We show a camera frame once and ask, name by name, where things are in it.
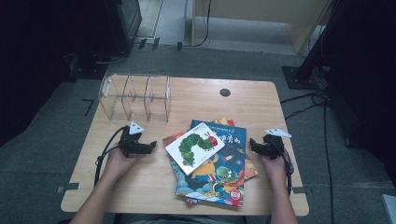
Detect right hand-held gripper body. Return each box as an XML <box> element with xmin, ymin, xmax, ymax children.
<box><xmin>261</xmin><ymin>128</ymin><xmax>292</xmax><ymax>161</ymax></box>

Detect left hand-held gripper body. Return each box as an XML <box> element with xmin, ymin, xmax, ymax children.
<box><xmin>118</xmin><ymin>120</ymin><xmax>148</xmax><ymax>159</ymax></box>

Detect red picture book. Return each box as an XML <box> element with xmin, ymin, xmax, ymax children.
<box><xmin>213</xmin><ymin>117</ymin><xmax>259</xmax><ymax>182</ymax></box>

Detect white caterpillar picture book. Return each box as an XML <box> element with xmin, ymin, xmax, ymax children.
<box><xmin>163</xmin><ymin>130</ymin><xmax>226</xmax><ymax>176</ymax></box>

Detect dark blue monster picture book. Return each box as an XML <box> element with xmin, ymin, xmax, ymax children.
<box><xmin>169</xmin><ymin>119</ymin><xmax>248</xmax><ymax>208</ymax></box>

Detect clear acrylic book rack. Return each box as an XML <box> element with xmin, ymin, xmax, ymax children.
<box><xmin>98</xmin><ymin>73</ymin><xmax>172</xmax><ymax>123</ymax></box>

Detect person's right hand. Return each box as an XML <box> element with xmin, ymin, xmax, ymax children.
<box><xmin>260</xmin><ymin>154</ymin><xmax>290</xmax><ymax>185</ymax></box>

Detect person's left hand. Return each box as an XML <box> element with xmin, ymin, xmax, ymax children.
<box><xmin>104</xmin><ymin>147</ymin><xmax>142</xmax><ymax>185</ymax></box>

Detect black metal stand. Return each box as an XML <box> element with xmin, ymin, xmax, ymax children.
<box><xmin>281</xmin><ymin>0</ymin><xmax>347</xmax><ymax>91</ymax></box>

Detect black stand base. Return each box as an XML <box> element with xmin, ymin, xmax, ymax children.
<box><xmin>64</xmin><ymin>51</ymin><xmax>109</xmax><ymax>82</ymax></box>

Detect dark curtain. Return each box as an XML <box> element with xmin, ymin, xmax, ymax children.
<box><xmin>0</xmin><ymin>0</ymin><xmax>110</xmax><ymax>147</ymax></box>
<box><xmin>326</xmin><ymin>0</ymin><xmax>396</xmax><ymax>188</ymax></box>

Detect black equipment box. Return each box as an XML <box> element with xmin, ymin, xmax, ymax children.
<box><xmin>106</xmin><ymin>0</ymin><xmax>143</xmax><ymax>55</ymax></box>

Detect white flat object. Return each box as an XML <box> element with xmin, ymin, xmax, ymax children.
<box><xmin>381</xmin><ymin>194</ymin><xmax>396</xmax><ymax>224</ymax></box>

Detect light wooden cabinet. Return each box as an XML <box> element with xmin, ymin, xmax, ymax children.
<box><xmin>191</xmin><ymin>0</ymin><xmax>332</xmax><ymax>55</ymax></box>

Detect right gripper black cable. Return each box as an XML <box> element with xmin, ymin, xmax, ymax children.
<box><xmin>274</xmin><ymin>136</ymin><xmax>295</xmax><ymax>198</ymax></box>

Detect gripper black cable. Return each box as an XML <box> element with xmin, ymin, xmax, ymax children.
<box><xmin>93</xmin><ymin>125</ymin><xmax>130</xmax><ymax>187</ymax></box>
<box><xmin>274</xmin><ymin>136</ymin><xmax>295</xmax><ymax>198</ymax></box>

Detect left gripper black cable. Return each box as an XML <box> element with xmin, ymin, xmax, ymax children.
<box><xmin>93</xmin><ymin>125</ymin><xmax>130</xmax><ymax>187</ymax></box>

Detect looped black floor cable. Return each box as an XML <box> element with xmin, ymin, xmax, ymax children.
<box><xmin>279</xmin><ymin>90</ymin><xmax>328</xmax><ymax>121</ymax></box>

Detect long black floor cable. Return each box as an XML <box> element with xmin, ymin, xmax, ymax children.
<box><xmin>321</xmin><ymin>92</ymin><xmax>336</xmax><ymax>224</ymax></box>

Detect black hanging cable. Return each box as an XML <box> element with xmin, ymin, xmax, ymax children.
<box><xmin>181</xmin><ymin>0</ymin><xmax>213</xmax><ymax>49</ymax></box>

